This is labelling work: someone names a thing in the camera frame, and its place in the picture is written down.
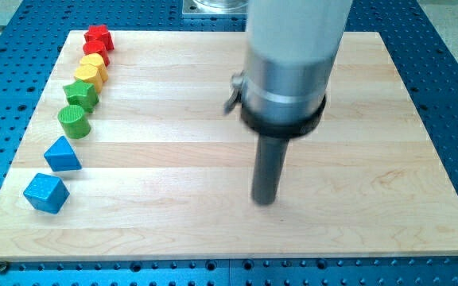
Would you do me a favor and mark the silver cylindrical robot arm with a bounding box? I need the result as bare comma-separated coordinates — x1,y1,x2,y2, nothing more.
224,0,352,139

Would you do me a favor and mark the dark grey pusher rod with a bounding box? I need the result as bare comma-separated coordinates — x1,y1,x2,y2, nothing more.
251,135,289,206

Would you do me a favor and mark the light wooden board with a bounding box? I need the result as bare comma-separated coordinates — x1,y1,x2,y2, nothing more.
0,30,458,261

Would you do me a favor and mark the green star block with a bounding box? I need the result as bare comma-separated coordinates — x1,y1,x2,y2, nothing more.
63,79,99,113

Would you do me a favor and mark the yellow rounded block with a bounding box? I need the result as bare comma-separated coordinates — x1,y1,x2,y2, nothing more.
80,53,109,82

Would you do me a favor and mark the green cylinder block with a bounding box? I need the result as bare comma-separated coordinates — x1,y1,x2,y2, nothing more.
57,105,91,139

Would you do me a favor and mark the yellow hexagon block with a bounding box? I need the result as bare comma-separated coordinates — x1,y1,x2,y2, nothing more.
74,64,103,93

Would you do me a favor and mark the red cylinder block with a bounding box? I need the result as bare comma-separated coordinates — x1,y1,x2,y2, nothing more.
83,40,110,66

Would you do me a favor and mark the blue triangle block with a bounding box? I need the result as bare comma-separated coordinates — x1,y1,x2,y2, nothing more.
44,136,82,172

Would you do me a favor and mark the red star block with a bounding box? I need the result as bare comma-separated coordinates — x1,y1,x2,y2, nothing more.
83,25,115,51

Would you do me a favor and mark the blue cube block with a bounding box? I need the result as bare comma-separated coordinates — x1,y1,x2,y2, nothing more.
23,173,70,214

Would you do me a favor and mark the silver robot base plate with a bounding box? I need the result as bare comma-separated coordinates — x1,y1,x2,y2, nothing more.
182,0,248,18

